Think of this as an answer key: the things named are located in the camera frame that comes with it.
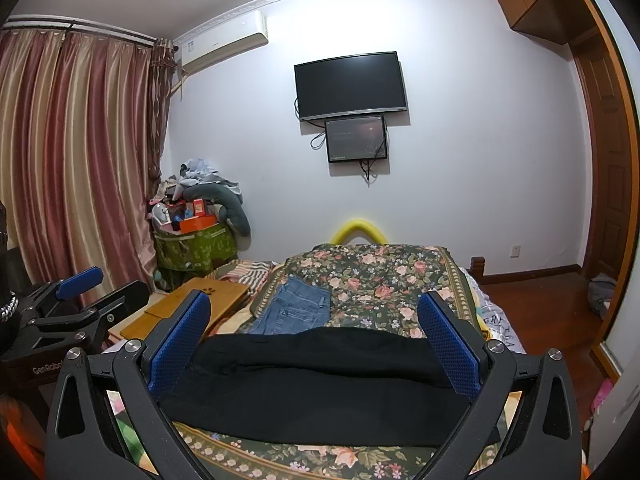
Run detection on black pants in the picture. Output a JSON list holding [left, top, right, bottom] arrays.
[[160, 327, 470, 448]]

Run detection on white printed bed sheet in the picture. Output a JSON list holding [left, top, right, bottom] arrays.
[[462, 269, 526, 354]]

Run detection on grey bag on floor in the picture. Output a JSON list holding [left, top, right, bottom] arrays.
[[587, 273, 616, 320]]

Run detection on green patterned storage box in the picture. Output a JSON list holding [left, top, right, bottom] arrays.
[[154, 223, 238, 292]]

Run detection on wooden lap desk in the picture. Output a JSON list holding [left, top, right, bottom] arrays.
[[111, 278, 250, 340]]

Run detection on orange red box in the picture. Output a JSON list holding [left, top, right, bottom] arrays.
[[179, 198, 217, 234]]

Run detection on floral green bed quilt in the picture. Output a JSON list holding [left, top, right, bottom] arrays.
[[106, 242, 524, 480]]

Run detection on grey clothes pile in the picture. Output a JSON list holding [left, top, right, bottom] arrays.
[[178, 158, 239, 188]]

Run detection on pink striped curtain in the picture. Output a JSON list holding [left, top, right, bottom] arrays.
[[1, 28, 176, 294]]

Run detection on striped pink blanket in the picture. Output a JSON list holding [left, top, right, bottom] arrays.
[[209, 259, 277, 296]]

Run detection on folded blue jeans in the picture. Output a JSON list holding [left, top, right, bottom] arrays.
[[248, 276, 331, 336]]

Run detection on brown wooden door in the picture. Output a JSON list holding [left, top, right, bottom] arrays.
[[570, 0, 639, 370]]

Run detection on white air conditioner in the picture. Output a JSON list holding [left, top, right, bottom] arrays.
[[177, 11, 269, 76]]

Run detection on wooden overhead cabinet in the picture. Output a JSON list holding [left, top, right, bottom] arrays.
[[498, 0, 596, 44]]

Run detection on small wall monitor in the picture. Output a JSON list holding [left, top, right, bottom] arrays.
[[326, 115, 388, 164]]

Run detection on black wall television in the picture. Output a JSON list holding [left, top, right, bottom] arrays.
[[294, 51, 408, 120]]

